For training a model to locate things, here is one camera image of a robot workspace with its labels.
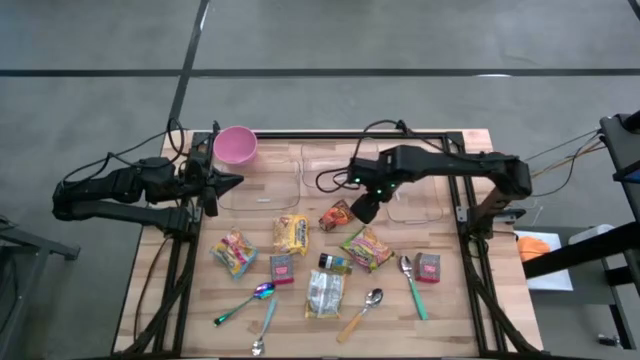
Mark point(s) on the yellow snack bag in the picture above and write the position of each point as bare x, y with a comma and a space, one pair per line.
290, 235

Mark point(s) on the grey metal table frame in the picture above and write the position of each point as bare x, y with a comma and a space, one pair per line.
30, 245

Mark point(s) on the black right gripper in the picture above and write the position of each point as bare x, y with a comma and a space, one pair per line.
366, 207

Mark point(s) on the pink small box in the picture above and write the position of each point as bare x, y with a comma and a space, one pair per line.
282, 269

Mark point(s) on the black aluminium table frame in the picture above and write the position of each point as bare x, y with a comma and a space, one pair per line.
320, 134

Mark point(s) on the orange object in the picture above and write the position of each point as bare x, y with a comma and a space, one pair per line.
532, 248

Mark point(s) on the red lidded spice tin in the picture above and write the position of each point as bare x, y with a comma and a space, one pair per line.
427, 267

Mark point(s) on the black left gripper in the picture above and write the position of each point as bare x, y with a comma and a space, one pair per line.
200, 180

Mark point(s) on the white plastic container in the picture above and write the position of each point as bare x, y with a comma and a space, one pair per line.
592, 232

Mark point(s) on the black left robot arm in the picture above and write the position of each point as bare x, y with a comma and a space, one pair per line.
125, 182

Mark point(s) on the yellow pink blue candy bag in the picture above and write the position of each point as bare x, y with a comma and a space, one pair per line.
233, 252

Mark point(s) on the iridescent rainbow metal spoon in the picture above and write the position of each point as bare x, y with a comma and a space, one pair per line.
264, 291

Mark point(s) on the green edged colourful candy bag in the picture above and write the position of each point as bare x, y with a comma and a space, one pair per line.
367, 249

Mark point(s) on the orange snack bag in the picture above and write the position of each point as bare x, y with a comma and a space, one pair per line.
336, 216

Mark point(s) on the small black device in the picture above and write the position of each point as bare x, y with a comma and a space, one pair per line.
608, 340

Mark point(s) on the pink plastic bowl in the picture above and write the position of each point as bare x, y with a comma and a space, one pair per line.
235, 145

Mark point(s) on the clear plastic bin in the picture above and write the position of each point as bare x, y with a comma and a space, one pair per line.
280, 192
415, 212
310, 160

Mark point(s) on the white paper sheet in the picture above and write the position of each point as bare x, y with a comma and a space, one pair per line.
550, 280

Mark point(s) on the green spice jar black lid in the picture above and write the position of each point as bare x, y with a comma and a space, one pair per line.
336, 263

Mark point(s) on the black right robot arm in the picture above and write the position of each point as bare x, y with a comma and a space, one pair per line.
450, 162

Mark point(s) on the black equipment stand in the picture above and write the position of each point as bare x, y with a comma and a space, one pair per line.
575, 252

